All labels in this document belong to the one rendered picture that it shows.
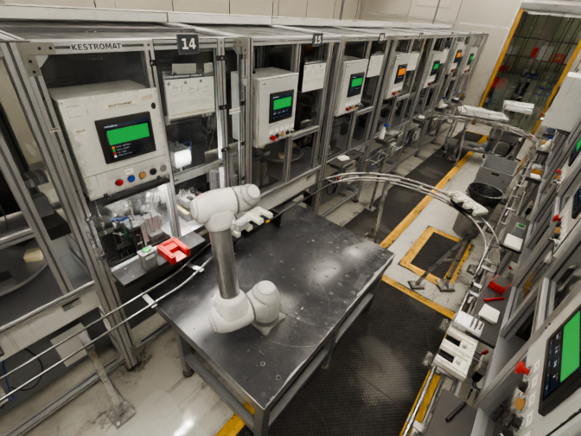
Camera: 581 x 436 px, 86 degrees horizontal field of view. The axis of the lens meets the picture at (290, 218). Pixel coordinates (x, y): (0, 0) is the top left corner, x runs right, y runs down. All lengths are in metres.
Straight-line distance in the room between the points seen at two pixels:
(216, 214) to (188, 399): 1.45
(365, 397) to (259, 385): 1.03
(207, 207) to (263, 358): 0.86
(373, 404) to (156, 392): 1.47
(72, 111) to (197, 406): 1.86
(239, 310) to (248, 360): 0.28
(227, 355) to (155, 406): 0.84
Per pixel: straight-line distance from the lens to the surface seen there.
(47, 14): 2.37
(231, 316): 1.65
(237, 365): 1.77
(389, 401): 2.58
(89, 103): 1.60
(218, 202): 1.39
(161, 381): 2.58
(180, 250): 2.01
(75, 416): 2.65
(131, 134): 1.68
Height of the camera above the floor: 2.22
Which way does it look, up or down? 35 degrees down
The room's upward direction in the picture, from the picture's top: 6 degrees clockwise
